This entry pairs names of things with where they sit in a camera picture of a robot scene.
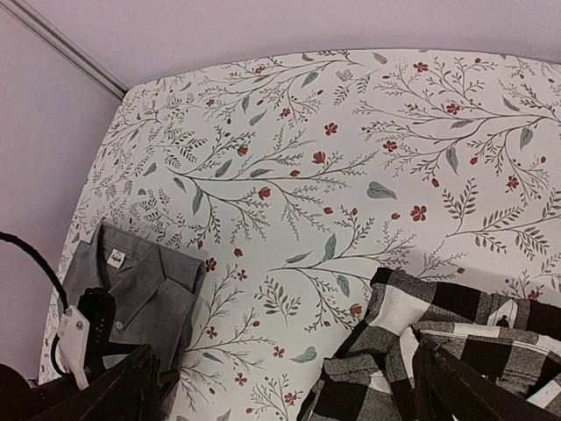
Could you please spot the grey long sleeve shirt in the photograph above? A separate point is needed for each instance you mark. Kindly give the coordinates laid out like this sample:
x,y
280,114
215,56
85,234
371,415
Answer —
x,y
155,289

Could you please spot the floral patterned table cloth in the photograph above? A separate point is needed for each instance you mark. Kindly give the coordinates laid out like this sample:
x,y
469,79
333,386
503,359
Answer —
x,y
294,177

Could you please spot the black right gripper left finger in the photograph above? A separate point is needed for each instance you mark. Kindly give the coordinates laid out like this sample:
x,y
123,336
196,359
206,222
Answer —
x,y
128,391

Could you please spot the black white plaid shirt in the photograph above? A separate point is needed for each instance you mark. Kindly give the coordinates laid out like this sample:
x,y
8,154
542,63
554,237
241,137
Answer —
x,y
513,343

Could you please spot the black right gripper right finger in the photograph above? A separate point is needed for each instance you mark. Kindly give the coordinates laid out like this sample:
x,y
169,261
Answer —
x,y
448,389

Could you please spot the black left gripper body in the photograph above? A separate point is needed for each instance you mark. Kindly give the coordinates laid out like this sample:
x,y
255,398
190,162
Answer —
x,y
17,394

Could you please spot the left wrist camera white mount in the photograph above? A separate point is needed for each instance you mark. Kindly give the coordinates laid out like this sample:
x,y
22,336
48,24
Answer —
x,y
84,333

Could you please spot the left aluminium frame post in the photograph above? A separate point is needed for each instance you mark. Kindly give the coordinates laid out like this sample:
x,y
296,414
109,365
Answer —
x,y
43,29

